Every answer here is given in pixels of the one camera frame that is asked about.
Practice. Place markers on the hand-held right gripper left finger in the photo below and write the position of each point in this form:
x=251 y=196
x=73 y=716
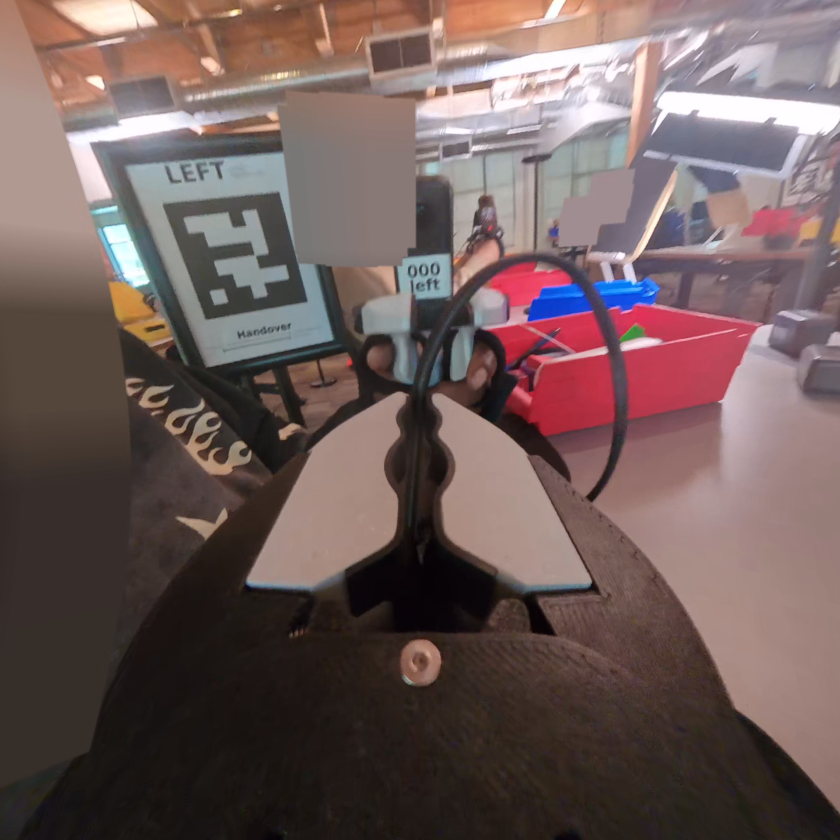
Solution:
x=328 y=519

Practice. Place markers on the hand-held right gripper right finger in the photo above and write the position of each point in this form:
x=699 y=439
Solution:
x=515 y=519

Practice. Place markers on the black rubber loop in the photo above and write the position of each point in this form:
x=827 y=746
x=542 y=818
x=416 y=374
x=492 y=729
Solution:
x=610 y=368

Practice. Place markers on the blue plastic bin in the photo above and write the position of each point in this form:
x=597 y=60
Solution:
x=597 y=299

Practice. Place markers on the red plastic bin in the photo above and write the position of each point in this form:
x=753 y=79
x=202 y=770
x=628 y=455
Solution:
x=656 y=374

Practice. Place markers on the person's left hand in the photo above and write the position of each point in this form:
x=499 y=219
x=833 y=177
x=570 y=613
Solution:
x=466 y=381

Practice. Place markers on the small red bin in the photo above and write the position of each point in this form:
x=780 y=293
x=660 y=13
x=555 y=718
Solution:
x=525 y=282

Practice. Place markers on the printed marker sign board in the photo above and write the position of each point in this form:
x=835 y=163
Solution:
x=236 y=256

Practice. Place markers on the bright light panel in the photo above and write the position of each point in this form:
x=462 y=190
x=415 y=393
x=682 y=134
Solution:
x=735 y=138

